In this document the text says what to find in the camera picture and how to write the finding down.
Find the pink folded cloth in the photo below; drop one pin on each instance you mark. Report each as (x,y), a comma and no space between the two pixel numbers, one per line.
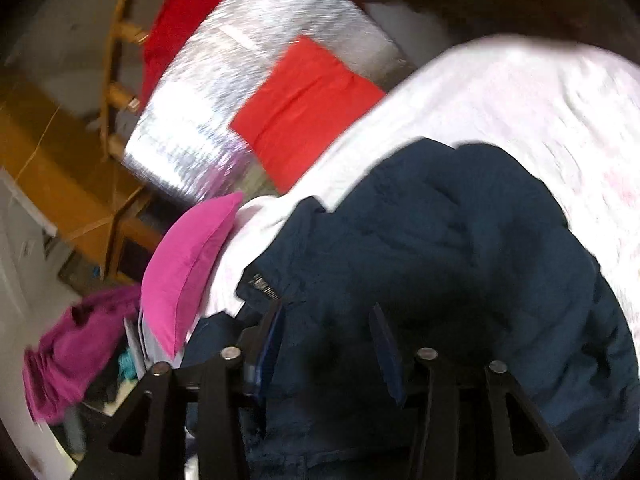
(187,270)

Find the magenta garment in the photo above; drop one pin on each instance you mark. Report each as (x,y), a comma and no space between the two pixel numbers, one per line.
(75,350)

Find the teal cloth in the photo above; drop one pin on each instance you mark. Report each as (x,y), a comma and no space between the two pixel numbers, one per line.
(126,364)

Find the orange-red folded cloth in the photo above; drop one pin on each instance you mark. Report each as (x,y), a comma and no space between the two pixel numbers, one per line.
(305,110)

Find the navy blue jacket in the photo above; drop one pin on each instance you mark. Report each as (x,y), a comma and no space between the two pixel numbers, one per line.
(440,250)

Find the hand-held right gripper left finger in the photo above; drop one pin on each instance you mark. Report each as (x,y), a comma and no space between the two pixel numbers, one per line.
(269,340)

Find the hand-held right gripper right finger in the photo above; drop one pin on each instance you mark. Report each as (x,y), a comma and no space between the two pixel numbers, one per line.
(386,345)

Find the silver foil mat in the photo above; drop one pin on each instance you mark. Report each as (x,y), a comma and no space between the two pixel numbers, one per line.
(215,95)

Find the red cloth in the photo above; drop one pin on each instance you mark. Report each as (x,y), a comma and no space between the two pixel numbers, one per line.
(185,15)

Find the wooden chair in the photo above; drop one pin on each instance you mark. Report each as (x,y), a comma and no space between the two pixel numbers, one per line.
(122,85)

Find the white embossed blanket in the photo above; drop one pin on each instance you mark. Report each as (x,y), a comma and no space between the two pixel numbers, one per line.
(525,105)

